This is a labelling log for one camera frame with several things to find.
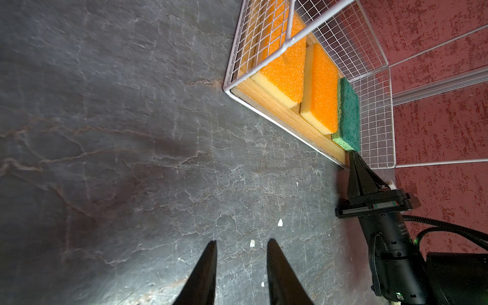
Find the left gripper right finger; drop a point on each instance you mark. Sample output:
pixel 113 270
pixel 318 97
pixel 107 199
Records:
pixel 284 286

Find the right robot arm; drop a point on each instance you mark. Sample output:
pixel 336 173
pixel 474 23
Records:
pixel 400 273

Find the orange sponge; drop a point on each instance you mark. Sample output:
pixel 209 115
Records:
pixel 319 106
pixel 283 78

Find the dark green sponge top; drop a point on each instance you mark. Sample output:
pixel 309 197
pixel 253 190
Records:
pixel 348 134

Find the bottom wooden shelf board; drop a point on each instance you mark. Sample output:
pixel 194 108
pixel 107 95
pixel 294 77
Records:
pixel 247 93

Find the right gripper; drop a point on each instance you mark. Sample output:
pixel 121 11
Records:
pixel 369 193

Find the white wire shelf rack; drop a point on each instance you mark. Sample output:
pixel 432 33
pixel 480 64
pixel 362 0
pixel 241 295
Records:
pixel 345 33

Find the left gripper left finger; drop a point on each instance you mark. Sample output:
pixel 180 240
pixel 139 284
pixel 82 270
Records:
pixel 200 287

